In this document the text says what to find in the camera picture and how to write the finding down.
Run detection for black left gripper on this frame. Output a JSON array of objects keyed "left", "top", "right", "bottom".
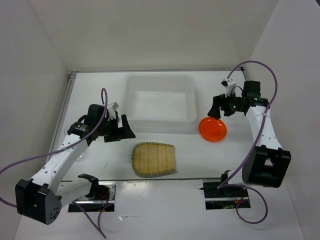
[{"left": 97, "top": 114, "right": 136, "bottom": 143}]

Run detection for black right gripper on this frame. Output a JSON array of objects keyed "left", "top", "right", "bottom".
[{"left": 207, "top": 89, "right": 244, "bottom": 120}]

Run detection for orange plastic plate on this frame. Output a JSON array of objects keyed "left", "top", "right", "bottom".
[{"left": 198, "top": 116, "right": 227, "bottom": 142}]

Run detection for woven bamboo tray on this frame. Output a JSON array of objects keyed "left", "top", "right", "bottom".
[{"left": 131, "top": 142, "right": 176, "bottom": 178}]

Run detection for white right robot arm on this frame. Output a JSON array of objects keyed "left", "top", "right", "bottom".
[{"left": 208, "top": 78, "right": 291, "bottom": 197}]

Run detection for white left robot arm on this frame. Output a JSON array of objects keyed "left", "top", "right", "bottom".
[{"left": 15, "top": 102, "right": 135, "bottom": 225}]

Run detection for translucent white plastic bin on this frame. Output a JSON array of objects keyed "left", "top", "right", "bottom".
[{"left": 120, "top": 73, "right": 198, "bottom": 134}]

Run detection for clear plastic cup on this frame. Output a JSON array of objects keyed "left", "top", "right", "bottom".
[{"left": 61, "top": 122, "right": 88, "bottom": 162}]

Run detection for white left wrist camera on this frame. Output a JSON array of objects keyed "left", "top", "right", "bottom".
[{"left": 107, "top": 102, "right": 119, "bottom": 121}]

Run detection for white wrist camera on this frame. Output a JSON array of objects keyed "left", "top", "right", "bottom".
[
  {"left": 107, "top": 102, "right": 119, "bottom": 121},
  {"left": 221, "top": 78, "right": 237, "bottom": 97}
]

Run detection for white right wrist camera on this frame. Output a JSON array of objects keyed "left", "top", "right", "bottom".
[{"left": 221, "top": 78, "right": 237, "bottom": 97}]

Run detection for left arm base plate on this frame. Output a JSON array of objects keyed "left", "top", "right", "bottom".
[{"left": 74, "top": 181, "right": 117, "bottom": 213}]

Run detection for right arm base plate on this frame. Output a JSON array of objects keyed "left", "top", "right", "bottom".
[{"left": 199, "top": 179, "right": 251, "bottom": 210}]

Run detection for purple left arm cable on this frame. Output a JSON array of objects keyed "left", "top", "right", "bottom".
[{"left": 0, "top": 87, "right": 109, "bottom": 238}]

